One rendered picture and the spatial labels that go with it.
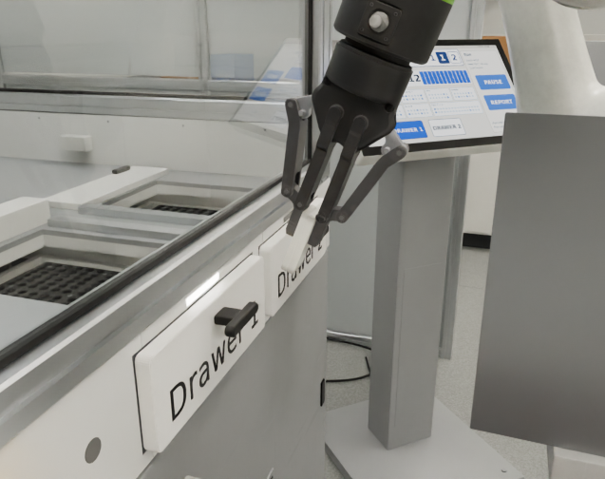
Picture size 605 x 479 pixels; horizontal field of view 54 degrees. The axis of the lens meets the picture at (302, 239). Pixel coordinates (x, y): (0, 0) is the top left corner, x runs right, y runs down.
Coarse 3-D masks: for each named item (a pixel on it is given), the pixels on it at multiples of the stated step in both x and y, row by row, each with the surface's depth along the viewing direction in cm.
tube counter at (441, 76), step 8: (416, 72) 143; (424, 72) 144; (432, 72) 145; (440, 72) 146; (448, 72) 147; (456, 72) 148; (464, 72) 149; (416, 80) 142; (424, 80) 143; (432, 80) 144; (440, 80) 145; (448, 80) 146; (456, 80) 147; (464, 80) 148
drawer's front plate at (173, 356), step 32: (256, 256) 81; (224, 288) 70; (256, 288) 80; (192, 320) 63; (160, 352) 57; (192, 352) 63; (224, 352) 72; (160, 384) 58; (160, 416) 58; (160, 448) 59
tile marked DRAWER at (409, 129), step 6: (420, 120) 138; (396, 126) 135; (402, 126) 135; (408, 126) 136; (414, 126) 136; (420, 126) 137; (402, 132) 135; (408, 132) 135; (414, 132) 136; (420, 132) 136; (402, 138) 134; (408, 138) 135; (414, 138) 135; (420, 138) 136
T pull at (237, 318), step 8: (248, 304) 70; (256, 304) 70; (224, 312) 68; (232, 312) 68; (240, 312) 68; (248, 312) 68; (256, 312) 71; (216, 320) 68; (224, 320) 67; (232, 320) 66; (240, 320) 66; (248, 320) 68; (232, 328) 65; (240, 328) 66; (232, 336) 65
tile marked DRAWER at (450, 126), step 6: (432, 120) 139; (438, 120) 140; (444, 120) 140; (450, 120) 141; (456, 120) 141; (432, 126) 138; (438, 126) 139; (444, 126) 139; (450, 126) 140; (456, 126) 141; (462, 126) 141; (432, 132) 138; (438, 132) 138; (444, 132) 139; (450, 132) 139; (456, 132) 140; (462, 132) 140
